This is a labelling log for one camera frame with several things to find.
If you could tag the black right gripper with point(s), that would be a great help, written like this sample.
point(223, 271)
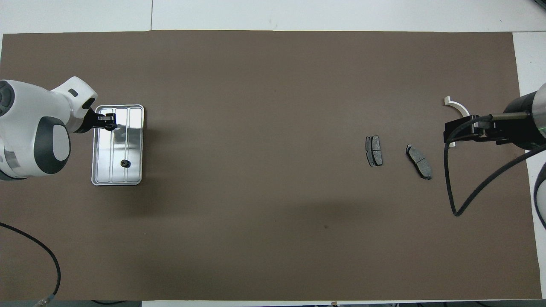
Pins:
point(497, 130)

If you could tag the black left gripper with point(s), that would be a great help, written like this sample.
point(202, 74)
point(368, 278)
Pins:
point(93, 121)

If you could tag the small black gear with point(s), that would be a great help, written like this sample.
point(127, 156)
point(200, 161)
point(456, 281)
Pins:
point(124, 163)

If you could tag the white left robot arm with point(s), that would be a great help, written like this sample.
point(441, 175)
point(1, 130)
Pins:
point(30, 128)

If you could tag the silver metal tray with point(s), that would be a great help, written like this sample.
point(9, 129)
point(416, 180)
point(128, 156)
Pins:
point(128, 145)

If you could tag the long dark brake pad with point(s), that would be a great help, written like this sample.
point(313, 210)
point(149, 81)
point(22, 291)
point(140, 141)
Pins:
point(419, 162)

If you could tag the short dark brake pad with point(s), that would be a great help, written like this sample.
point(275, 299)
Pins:
point(374, 150)

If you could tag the brown table mat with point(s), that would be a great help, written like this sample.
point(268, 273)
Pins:
point(273, 213)

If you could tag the white semicircular bracket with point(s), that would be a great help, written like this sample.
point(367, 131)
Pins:
point(456, 104)

